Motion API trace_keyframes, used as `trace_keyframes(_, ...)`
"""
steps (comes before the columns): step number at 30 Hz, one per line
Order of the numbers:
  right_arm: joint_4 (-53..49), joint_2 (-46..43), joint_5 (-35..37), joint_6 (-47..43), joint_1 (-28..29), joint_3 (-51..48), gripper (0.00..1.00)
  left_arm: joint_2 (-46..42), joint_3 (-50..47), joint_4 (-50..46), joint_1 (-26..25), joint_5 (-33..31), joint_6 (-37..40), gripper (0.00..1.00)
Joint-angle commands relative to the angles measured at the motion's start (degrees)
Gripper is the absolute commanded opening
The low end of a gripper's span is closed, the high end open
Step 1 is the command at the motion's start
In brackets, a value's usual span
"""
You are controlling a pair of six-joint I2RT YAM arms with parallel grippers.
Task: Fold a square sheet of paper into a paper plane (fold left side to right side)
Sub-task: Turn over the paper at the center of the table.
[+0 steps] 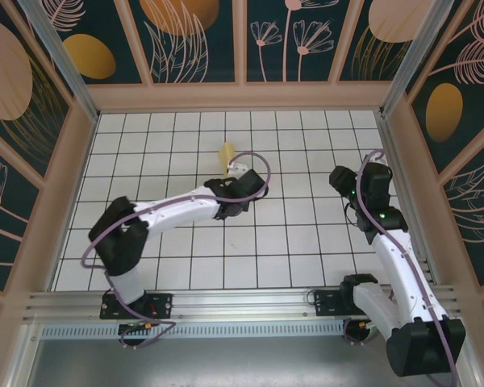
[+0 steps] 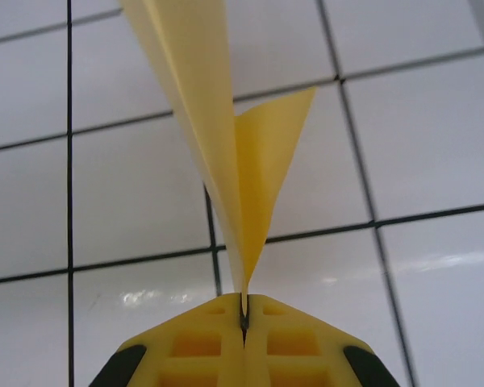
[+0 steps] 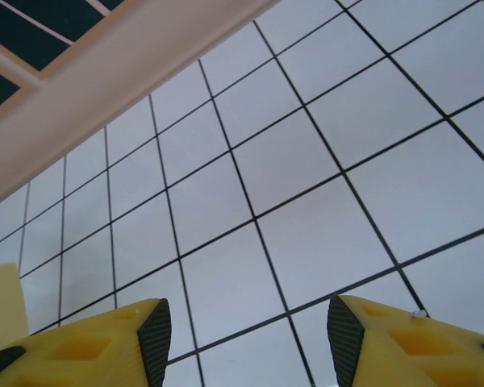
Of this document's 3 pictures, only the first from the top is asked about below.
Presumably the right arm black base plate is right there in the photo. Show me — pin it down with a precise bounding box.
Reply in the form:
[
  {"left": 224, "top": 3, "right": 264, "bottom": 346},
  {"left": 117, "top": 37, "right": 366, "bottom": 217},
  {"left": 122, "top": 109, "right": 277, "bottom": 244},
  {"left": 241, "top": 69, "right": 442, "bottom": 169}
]
[{"left": 313, "top": 289, "right": 348, "bottom": 318}]

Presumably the yellow cloth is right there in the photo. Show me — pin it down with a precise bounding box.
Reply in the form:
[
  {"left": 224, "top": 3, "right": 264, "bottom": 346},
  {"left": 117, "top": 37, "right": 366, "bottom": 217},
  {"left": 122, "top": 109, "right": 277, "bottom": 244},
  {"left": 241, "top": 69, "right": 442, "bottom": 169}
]
[{"left": 218, "top": 141, "right": 237, "bottom": 178}]

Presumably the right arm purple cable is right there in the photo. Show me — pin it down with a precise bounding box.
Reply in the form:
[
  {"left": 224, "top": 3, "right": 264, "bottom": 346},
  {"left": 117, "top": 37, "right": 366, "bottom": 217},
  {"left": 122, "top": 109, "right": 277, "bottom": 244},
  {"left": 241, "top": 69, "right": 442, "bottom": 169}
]
[{"left": 344, "top": 148, "right": 460, "bottom": 387}]

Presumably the slotted grey cable duct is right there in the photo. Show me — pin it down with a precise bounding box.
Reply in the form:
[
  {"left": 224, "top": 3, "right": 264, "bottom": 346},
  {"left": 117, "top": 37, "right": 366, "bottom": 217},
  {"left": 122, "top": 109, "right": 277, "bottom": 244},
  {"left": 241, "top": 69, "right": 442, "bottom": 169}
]
[{"left": 40, "top": 322, "right": 348, "bottom": 340}]

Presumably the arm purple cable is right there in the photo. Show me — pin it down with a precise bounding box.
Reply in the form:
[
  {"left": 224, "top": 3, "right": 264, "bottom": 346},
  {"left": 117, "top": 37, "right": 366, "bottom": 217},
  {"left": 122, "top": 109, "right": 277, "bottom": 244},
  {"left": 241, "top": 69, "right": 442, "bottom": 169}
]
[
  {"left": 344, "top": 148, "right": 460, "bottom": 387},
  {"left": 81, "top": 151, "right": 272, "bottom": 348}
]

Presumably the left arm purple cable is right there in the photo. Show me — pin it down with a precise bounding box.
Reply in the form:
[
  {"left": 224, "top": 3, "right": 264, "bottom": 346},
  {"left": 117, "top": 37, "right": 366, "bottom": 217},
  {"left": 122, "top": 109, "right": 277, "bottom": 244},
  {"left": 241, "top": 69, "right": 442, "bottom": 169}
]
[{"left": 81, "top": 151, "right": 272, "bottom": 348}]

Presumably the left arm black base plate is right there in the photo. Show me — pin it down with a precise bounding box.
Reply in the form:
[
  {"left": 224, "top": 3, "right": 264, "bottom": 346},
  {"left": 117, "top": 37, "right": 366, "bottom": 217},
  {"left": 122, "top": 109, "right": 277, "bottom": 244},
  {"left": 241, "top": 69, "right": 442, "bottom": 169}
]
[{"left": 99, "top": 293, "right": 174, "bottom": 321}]

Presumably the aluminium corner post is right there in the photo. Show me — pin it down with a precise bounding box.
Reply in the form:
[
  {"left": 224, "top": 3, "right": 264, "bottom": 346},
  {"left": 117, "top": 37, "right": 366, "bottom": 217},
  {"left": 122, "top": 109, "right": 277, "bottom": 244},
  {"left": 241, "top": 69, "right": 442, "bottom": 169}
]
[
  {"left": 17, "top": 0, "right": 101, "bottom": 123},
  {"left": 379, "top": 0, "right": 449, "bottom": 119}
]

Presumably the aluminium side rail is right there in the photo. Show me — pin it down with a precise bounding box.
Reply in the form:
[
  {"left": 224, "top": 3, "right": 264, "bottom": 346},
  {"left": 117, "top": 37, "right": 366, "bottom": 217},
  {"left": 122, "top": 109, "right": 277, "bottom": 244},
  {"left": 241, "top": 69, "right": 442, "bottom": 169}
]
[{"left": 373, "top": 112, "right": 439, "bottom": 285}]

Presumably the grey metal sheet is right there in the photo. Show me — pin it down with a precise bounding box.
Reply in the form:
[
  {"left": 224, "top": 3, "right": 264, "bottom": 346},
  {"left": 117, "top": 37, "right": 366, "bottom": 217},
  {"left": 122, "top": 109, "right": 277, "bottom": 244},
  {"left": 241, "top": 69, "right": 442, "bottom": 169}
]
[{"left": 22, "top": 337, "right": 475, "bottom": 387}]

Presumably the long aluminium mounting rail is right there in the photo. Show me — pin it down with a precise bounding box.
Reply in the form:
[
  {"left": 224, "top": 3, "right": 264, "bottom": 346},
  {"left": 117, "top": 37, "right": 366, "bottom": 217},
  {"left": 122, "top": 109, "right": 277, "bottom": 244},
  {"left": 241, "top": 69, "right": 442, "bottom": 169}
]
[{"left": 22, "top": 285, "right": 465, "bottom": 323}]

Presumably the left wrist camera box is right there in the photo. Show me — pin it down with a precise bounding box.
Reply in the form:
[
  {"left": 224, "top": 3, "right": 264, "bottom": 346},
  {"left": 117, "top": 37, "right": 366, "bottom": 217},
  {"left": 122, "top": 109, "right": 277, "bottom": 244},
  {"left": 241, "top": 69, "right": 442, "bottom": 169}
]
[{"left": 227, "top": 158, "right": 250, "bottom": 175}]

